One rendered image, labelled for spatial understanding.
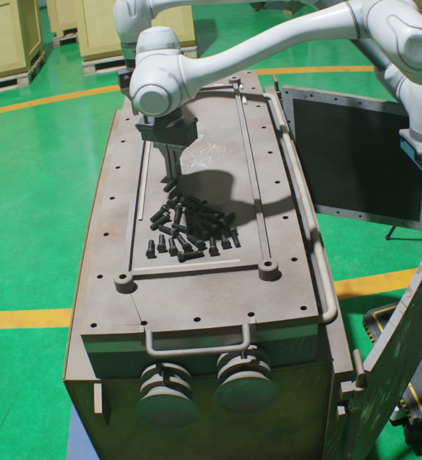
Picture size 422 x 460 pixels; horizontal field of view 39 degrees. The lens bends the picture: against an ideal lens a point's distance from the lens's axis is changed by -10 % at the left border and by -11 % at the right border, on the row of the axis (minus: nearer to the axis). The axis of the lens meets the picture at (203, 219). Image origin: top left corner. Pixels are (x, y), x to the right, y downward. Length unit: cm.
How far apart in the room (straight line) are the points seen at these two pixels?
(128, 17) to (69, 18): 612
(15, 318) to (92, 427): 209
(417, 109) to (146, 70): 111
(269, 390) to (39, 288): 258
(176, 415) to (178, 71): 69
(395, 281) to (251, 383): 230
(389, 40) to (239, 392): 76
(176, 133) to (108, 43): 502
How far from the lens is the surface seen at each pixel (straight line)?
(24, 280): 376
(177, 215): 149
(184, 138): 152
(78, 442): 198
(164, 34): 144
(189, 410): 125
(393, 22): 129
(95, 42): 652
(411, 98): 216
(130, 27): 179
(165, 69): 130
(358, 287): 339
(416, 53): 127
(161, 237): 142
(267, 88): 248
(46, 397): 302
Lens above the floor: 219
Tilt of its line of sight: 34 degrees down
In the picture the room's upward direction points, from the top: 7 degrees counter-clockwise
